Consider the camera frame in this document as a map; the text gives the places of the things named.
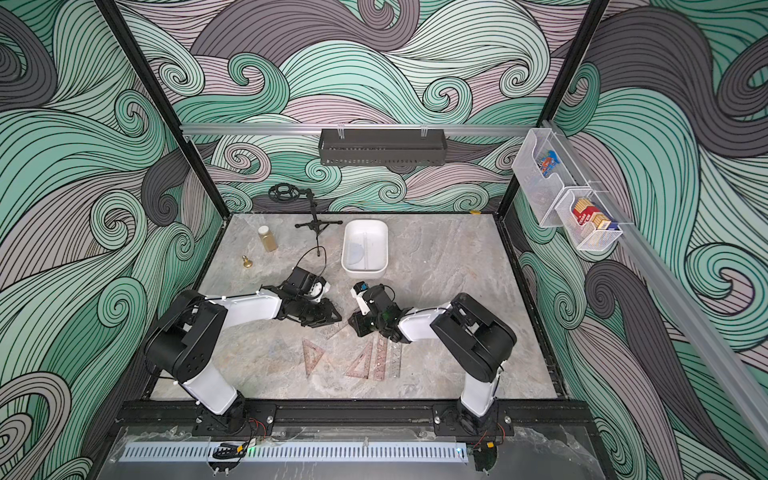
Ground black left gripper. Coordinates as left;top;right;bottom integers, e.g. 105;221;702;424
295;298;342;327

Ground clear semicircle protractor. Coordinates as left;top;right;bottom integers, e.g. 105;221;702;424
347;242;367;270

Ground white plastic storage box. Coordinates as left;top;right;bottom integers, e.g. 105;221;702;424
341;219;389;280

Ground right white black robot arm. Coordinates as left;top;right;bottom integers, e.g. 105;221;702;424
348;281;517;419

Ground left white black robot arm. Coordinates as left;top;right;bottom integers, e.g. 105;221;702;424
143;286;341;416

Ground red box in bin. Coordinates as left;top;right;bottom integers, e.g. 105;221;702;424
572;198;610;229

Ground long clear ruler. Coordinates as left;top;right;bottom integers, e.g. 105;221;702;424
386;343;403;379

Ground pink set square left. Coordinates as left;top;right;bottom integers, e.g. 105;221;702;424
302;339;325;378

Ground long pink ruler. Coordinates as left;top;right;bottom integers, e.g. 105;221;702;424
373;336;389;381

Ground spice jar with white lid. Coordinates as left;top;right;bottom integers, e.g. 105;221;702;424
257;225;278;252

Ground black tripod headphone stand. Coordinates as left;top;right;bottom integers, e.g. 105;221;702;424
268;182;343;257

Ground blue red packet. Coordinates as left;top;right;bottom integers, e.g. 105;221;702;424
536;150;561;178

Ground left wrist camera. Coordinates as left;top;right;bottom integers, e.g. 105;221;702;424
281;267;330;301

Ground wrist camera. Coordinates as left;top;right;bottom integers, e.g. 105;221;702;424
350;281;372;316
281;267;330;301

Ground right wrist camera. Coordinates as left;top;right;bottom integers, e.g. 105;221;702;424
350;281;372;316

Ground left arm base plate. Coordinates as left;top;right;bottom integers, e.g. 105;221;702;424
192;401;276;439

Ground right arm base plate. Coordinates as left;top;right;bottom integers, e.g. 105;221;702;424
432;400;513;438

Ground black front frame beam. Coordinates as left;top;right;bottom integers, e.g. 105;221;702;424
115;399;592;428

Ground white slotted cable duct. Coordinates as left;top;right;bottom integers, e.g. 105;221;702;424
116;441;469;464

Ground clear wall bin upper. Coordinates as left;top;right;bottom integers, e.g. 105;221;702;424
512;128;586;227

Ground clear wall bin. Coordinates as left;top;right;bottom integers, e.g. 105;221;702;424
512;128;586;227
555;188;622;253

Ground aluminium rail back wall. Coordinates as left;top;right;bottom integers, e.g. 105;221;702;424
179;123;541;139

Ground aluminium rail wall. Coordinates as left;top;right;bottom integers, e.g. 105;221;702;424
179;123;541;139
542;119;768;445

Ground clear wall bin lower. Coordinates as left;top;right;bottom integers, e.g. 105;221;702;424
555;188;622;253

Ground aluminium rail right wall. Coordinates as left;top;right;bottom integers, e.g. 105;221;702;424
542;119;768;445

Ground black vertical frame post left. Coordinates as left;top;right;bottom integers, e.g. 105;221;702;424
94;0;232;220

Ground black vertical frame post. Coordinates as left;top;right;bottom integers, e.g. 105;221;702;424
496;0;613;215
94;0;232;220

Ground black vertical frame post right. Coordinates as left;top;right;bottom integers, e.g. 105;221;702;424
496;0;613;215

